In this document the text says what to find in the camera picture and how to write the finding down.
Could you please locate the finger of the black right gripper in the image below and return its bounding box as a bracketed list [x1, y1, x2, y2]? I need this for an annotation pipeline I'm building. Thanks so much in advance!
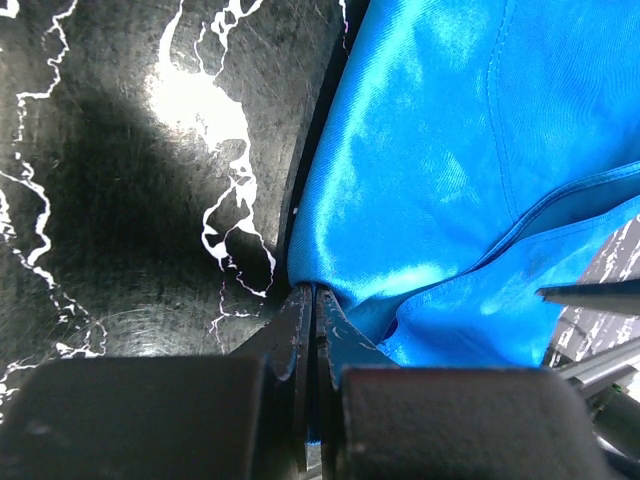
[537, 279, 639, 315]

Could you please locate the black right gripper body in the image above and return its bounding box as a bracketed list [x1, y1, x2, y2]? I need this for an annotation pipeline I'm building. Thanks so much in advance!
[555, 339, 639, 460]

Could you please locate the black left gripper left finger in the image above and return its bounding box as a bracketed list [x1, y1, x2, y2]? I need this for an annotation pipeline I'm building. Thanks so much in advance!
[1, 286, 311, 479]

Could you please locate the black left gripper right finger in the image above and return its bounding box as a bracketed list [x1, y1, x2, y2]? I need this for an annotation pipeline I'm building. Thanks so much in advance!
[315, 288, 612, 479]

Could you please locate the bright blue napkin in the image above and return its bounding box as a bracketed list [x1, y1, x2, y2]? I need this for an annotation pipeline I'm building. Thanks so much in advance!
[287, 1, 639, 367]

